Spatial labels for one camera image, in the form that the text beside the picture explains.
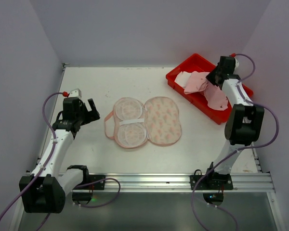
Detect pink bra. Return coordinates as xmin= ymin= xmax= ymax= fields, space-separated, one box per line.
xmin=184 ymin=71 xmax=228 ymax=111

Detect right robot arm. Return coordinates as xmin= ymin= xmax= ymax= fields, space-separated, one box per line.
xmin=204 ymin=55 xmax=264 ymax=186

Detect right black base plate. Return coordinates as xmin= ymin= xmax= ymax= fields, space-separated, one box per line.
xmin=189 ymin=169 xmax=234 ymax=191

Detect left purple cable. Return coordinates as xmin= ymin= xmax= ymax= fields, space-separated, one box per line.
xmin=0 ymin=90 xmax=121 ymax=231

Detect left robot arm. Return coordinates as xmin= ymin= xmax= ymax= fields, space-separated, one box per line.
xmin=19 ymin=97 xmax=100 ymax=214

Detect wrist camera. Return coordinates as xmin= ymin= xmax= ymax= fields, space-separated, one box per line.
xmin=230 ymin=53 xmax=239 ymax=71
xmin=69 ymin=89 xmax=82 ymax=99

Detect floral fabric laundry bag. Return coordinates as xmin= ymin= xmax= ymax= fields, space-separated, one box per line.
xmin=104 ymin=96 xmax=182 ymax=149

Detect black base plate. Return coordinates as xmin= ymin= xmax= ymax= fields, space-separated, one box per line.
xmin=189 ymin=169 xmax=234 ymax=191
xmin=86 ymin=174 xmax=105 ymax=191

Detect red plastic tray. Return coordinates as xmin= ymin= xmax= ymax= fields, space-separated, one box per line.
xmin=165 ymin=53 xmax=254 ymax=125

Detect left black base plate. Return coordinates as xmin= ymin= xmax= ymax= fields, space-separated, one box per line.
xmin=86 ymin=174 xmax=105 ymax=191

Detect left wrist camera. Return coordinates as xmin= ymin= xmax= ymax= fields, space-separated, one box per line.
xmin=69 ymin=89 xmax=82 ymax=99

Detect white bra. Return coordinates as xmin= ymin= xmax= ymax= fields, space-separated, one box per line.
xmin=174 ymin=71 xmax=191 ymax=88

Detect aluminium front rail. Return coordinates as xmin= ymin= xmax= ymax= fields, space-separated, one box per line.
xmin=56 ymin=173 xmax=275 ymax=194

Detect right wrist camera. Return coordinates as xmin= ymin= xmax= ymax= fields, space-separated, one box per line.
xmin=230 ymin=53 xmax=239 ymax=71

